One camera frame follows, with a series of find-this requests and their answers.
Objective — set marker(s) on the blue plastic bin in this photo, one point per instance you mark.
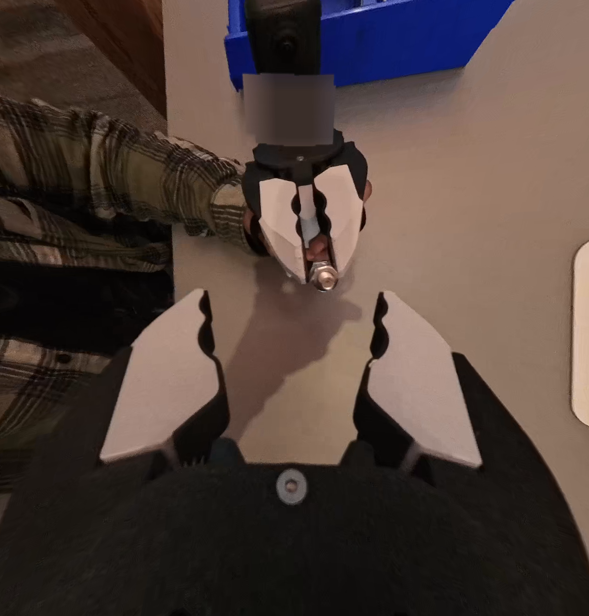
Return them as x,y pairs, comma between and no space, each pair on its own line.
395,43

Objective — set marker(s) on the person's left hand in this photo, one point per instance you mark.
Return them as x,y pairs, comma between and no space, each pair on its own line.
255,236

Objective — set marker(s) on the person's plaid shirt torso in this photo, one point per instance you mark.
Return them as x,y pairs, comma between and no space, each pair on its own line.
29,385

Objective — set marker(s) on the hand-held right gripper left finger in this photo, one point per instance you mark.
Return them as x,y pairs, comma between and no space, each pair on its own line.
164,380

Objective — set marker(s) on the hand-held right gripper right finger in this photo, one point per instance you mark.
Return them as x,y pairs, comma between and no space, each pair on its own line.
419,390

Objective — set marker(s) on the white stand base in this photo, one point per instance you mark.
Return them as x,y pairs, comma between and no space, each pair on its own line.
588,337

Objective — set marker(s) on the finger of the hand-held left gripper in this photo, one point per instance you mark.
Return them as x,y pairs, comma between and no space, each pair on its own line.
345,211
277,216

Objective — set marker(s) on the silver hex bolt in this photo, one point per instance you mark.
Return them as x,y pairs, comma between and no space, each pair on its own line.
327,280

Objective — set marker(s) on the person's left forearm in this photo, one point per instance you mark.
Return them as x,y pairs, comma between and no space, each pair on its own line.
106,178

